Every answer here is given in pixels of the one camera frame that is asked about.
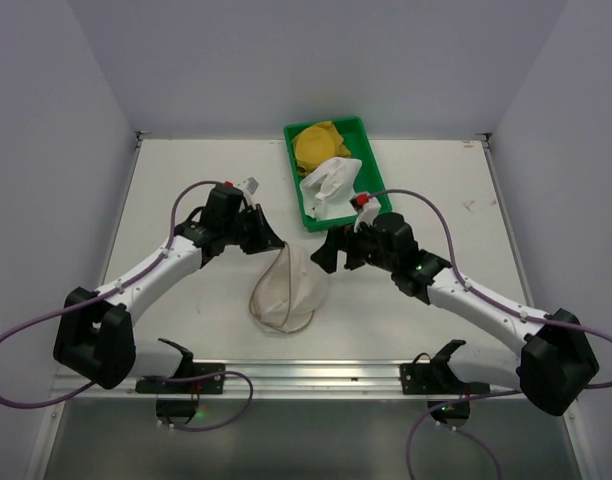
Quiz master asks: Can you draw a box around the white mesh laundry bag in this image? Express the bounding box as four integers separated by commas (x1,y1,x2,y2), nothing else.
248,243,330,335

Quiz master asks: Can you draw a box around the white bra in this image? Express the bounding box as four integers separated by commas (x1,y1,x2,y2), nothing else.
299,157,362,221

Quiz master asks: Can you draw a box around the yellow bra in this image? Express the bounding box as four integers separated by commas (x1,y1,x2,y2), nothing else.
291,121,351,177

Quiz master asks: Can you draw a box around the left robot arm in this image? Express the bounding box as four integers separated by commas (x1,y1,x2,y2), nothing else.
53,178,284,390

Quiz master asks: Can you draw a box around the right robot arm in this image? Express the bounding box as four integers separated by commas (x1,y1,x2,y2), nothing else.
311,213,599,416

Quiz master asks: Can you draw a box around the green plastic tray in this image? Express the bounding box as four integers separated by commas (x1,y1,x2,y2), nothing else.
283,116,385,232

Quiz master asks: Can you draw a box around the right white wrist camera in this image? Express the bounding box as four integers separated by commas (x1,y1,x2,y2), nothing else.
350,192,381,233

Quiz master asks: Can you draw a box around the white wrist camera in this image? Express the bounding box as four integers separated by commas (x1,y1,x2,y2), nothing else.
236,177,259,206
350,192,381,233

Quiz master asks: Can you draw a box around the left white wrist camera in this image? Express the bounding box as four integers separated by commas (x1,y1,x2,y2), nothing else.
236,177,259,206

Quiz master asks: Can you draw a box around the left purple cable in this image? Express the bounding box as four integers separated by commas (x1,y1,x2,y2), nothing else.
0,179,255,432

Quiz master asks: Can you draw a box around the purple cable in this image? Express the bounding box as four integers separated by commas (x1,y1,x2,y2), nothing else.
368,188,612,480
0,179,255,432

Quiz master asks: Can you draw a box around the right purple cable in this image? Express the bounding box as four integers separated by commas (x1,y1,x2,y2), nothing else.
368,188,612,480

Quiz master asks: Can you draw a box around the aluminium mounting rail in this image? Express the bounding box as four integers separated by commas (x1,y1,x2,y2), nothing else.
53,357,537,401

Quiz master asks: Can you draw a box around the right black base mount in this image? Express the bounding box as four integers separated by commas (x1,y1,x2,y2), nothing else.
399,348,491,428

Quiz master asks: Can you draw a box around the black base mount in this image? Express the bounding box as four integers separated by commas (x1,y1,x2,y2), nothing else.
399,348,491,428
135,362,225,424

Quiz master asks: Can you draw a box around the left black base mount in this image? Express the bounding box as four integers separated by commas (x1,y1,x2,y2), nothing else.
135,362,225,424

